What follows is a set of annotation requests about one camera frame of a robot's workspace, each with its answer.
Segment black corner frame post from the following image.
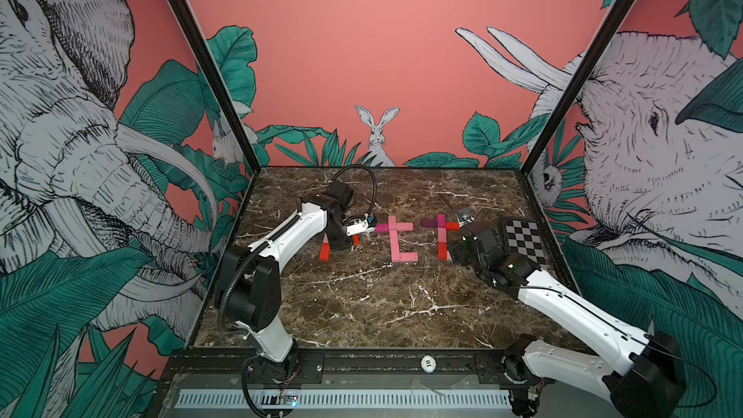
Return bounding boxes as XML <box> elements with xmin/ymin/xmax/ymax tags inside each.
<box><xmin>168</xmin><ymin>0</ymin><xmax>261</xmax><ymax>175</ymax></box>
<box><xmin>520</xmin><ymin>0</ymin><xmax>636</xmax><ymax>176</ymax></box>

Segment white slotted cable duct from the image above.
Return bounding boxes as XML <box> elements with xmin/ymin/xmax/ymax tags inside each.
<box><xmin>174</xmin><ymin>389</ymin><xmax>511</xmax><ymax>410</ymax></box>

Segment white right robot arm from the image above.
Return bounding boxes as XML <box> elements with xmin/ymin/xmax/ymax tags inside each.
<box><xmin>447</xmin><ymin>220</ymin><xmax>686</xmax><ymax>417</ymax></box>

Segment checkerboard calibration plate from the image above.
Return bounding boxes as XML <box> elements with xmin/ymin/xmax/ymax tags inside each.
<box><xmin>502</xmin><ymin>217</ymin><xmax>547</xmax><ymax>266</ymax></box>

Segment black right corner frame post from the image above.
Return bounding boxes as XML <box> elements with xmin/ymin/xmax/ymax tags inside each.
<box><xmin>520</xmin><ymin>0</ymin><xmax>636</xmax><ymax>176</ymax></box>

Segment black left corner frame post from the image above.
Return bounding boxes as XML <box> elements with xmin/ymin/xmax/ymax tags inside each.
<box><xmin>168</xmin><ymin>0</ymin><xmax>261</xmax><ymax>175</ymax></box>

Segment black corrugated cable hose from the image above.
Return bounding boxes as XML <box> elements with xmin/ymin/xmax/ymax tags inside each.
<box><xmin>330</xmin><ymin>163</ymin><xmax>378</xmax><ymax>219</ymax></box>

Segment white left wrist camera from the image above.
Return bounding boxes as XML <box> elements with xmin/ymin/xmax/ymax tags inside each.
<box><xmin>344</xmin><ymin>214</ymin><xmax>377</xmax><ymax>236</ymax></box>

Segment purple block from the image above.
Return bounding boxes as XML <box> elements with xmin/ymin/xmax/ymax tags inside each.
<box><xmin>420</xmin><ymin>219</ymin><xmax>438</xmax><ymax>228</ymax></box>

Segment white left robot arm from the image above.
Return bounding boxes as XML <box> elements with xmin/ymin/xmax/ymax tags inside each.
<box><xmin>215</xmin><ymin>180</ymin><xmax>354</xmax><ymax>383</ymax></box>

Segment black front frame rail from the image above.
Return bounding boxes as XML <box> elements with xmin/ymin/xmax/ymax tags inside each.
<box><xmin>162</xmin><ymin>348</ymin><xmax>553</xmax><ymax>389</ymax></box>

